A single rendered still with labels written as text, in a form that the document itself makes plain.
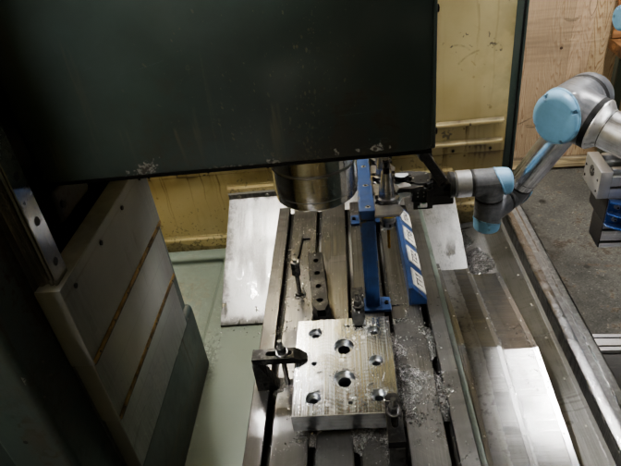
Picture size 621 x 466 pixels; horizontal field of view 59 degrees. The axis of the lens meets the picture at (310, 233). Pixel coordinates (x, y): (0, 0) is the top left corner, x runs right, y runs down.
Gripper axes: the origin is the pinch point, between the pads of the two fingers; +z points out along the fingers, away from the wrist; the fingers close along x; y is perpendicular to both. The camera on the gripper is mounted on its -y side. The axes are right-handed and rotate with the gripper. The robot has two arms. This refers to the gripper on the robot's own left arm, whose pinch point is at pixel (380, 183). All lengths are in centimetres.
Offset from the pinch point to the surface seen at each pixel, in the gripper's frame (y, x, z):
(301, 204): -23, -50, 17
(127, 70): -51, -56, 39
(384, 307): 29.5, -17.6, 1.0
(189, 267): 61, 52, 79
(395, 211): -1.2, -17.6, -2.5
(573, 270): 116, 105, -105
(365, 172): -2.8, 1.6, 3.8
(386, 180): -7.3, -12.8, -1.0
